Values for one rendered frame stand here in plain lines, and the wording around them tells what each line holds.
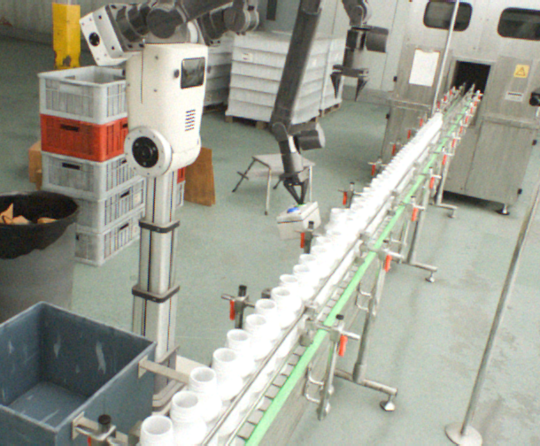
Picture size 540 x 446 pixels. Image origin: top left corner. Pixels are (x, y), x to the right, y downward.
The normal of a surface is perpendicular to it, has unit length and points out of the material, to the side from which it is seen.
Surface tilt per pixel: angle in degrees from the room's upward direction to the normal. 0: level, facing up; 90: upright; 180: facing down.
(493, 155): 90
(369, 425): 0
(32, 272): 94
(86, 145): 90
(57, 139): 90
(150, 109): 101
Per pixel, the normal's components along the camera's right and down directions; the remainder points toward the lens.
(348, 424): 0.11, -0.92
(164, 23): -0.19, 0.66
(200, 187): -0.37, 0.44
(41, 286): 0.55, 0.42
